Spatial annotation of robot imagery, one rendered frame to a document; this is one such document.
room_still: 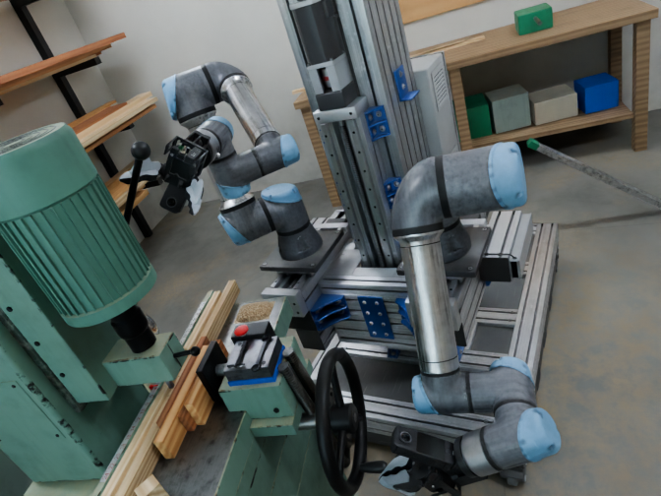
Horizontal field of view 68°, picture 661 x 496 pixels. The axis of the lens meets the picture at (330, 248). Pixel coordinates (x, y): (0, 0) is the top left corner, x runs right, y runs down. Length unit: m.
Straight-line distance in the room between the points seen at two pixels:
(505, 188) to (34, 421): 1.00
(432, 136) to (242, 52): 2.75
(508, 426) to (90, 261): 0.74
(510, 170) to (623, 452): 1.29
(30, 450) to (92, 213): 0.61
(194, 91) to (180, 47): 2.95
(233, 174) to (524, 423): 0.82
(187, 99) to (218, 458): 0.96
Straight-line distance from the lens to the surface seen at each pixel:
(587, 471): 1.91
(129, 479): 1.02
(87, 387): 1.11
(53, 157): 0.85
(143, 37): 4.58
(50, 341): 1.05
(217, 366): 1.08
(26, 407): 1.17
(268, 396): 1.00
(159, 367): 1.03
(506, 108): 3.64
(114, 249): 0.89
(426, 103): 1.67
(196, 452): 1.04
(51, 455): 1.28
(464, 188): 0.87
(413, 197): 0.88
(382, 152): 1.49
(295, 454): 1.27
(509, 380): 0.97
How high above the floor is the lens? 1.60
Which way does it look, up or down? 29 degrees down
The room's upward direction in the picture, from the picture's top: 19 degrees counter-clockwise
